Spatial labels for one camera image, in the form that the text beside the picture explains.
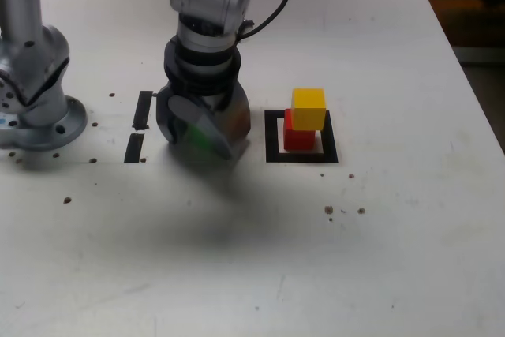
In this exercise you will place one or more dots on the black tape square outline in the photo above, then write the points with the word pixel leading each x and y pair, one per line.
pixel 270 135

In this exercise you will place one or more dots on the red cube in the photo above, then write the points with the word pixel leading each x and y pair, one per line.
pixel 298 139

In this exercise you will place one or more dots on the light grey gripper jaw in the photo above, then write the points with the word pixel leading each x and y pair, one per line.
pixel 233 124

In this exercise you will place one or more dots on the grey metal bar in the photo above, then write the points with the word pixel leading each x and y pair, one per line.
pixel 481 55

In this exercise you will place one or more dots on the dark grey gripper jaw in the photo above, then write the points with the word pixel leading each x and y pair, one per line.
pixel 165 116

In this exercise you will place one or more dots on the black tape strip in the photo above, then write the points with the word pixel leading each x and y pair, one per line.
pixel 134 147

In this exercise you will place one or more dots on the yellow cube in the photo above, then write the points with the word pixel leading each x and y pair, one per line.
pixel 309 110

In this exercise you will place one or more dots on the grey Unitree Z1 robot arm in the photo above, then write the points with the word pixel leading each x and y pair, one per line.
pixel 35 68

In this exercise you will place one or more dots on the green cube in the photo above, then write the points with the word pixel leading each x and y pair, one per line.
pixel 199 137

